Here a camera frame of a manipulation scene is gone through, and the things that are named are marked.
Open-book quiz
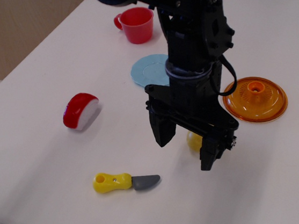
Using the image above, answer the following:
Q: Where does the red plastic toy cup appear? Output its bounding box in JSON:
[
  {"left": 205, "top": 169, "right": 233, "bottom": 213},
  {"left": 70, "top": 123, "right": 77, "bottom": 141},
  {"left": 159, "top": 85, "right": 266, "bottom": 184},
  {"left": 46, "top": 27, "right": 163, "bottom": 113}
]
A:
[{"left": 113, "top": 7, "right": 154, "bottom": 44}]

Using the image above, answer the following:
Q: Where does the light blue toy plate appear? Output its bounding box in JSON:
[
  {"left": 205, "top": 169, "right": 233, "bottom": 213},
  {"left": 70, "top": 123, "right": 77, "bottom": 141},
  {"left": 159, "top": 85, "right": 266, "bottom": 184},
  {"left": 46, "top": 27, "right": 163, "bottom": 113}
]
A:
[{"left": 130, "top": 54, "right": 170, "bottom": 88}]

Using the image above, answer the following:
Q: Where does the yellow handled toy knife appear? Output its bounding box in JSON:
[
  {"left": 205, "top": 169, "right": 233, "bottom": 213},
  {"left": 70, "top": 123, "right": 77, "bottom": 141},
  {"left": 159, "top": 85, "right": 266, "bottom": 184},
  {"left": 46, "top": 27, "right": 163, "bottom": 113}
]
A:
[{"left": 92, "top": 172, "right": 161, "bottom": 194}]

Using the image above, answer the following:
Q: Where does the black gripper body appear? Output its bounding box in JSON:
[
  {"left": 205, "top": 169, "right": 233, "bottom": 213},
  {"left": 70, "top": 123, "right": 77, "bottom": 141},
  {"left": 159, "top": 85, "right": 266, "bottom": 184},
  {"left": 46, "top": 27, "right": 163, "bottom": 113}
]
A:
[{"left": 145, "top": 61, "right": 238, "bottom": 149}]

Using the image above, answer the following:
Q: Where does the red and white toy sushi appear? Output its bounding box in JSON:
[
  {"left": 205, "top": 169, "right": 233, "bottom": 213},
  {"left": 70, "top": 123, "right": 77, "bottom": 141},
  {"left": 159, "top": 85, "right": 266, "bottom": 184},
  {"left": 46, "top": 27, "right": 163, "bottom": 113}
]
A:
[{"left": 63, "top": 92, "right": 99, "bottom": 131}]

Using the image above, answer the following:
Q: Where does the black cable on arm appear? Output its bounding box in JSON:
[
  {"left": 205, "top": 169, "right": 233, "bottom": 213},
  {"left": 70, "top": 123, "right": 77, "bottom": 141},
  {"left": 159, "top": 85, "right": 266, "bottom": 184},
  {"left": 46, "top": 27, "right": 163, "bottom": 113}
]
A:
[{"left": 212, "top": 53, "right": 239, "bottom": 97}]

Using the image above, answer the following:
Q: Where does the yellow toy potato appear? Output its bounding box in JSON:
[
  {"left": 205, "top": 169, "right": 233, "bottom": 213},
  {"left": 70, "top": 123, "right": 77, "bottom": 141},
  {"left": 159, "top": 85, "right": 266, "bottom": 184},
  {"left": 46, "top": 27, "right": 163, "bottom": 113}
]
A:
[{"left": 186, "top": 131, "right": 203, "bottom": 153}]

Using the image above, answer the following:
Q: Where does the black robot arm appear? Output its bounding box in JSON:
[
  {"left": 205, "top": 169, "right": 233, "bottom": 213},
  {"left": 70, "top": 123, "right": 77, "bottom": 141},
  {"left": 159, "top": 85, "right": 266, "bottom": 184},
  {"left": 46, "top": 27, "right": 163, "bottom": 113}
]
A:
[{"left": 98, "top": 0, "right": 238, "bottom": 171}]

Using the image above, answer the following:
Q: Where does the orange transparent plastic lid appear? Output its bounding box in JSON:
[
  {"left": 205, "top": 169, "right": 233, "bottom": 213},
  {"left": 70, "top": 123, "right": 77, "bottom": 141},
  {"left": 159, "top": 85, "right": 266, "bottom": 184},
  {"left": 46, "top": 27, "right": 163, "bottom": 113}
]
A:
[{"left": 223, "top": 77, "right": 288, "bottom": 123}]

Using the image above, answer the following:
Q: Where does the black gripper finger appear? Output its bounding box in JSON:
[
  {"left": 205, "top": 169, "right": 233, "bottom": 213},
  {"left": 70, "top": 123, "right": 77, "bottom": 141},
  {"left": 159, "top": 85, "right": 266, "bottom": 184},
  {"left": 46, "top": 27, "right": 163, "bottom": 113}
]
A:
[
  {"left": 200, "top": 136, "right": 231, "bottom": 171},
  {"left": 149, "top": 111, "right": 177, "bottom": 147}
]

